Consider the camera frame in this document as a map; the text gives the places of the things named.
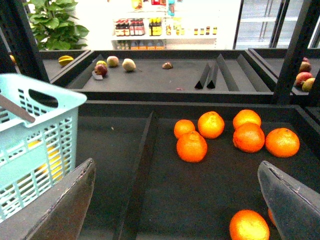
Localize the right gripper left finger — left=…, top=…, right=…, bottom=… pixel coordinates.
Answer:
left=0, top=158, right=96, bottom=240

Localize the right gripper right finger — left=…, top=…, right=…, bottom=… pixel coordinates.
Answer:
left=257, top=161, right=320, bottom=240

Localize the yellow mango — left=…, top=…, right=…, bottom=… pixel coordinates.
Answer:
left=22, top=139, right=71, bottom=185

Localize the light teal plastic basket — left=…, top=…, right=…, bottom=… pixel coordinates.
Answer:
left=0, top=73, right=87, bottom=221

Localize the brown basket handle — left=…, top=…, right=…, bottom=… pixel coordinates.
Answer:
left=0, top=95, right=36, bottom=123

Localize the orange bottom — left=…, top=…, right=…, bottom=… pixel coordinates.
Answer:
left=229, top=209, right=270, bottom=240

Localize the orange far right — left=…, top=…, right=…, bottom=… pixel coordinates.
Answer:
left=265, top=127, right=300, bottom=158

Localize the orange middle right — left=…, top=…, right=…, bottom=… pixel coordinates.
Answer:
left=232, top=122, right=265, bottom=153

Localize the orange back right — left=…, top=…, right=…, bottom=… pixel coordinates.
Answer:
left=232, top=109, right=262, bottom=129

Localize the orange back middle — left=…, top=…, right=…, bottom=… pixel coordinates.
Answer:
left=197, top=111, right=225, bottom=139

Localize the orange front left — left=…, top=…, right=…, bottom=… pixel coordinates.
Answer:
left=176, top=131, right=208, bottom=163

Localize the small orange back left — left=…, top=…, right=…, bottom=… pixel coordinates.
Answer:
left=173, top=119, right=196, bottom=139

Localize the dark red fruit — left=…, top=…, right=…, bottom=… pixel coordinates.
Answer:
left=94, top=63, right=108, bottom=77

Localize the black triangular divider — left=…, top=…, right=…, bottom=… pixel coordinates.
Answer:
left=194, top=62, right=211, bottom=90

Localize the pale pear fruit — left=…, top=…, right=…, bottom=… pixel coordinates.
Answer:
left=122, top=58, right=136, bottom=72

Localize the green potted plant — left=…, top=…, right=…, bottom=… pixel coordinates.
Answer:
left=24, top=0, right=89, bottom=51

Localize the white bottle shelf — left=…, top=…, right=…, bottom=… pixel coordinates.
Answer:
left=111, top=0, right=218, bottom=51

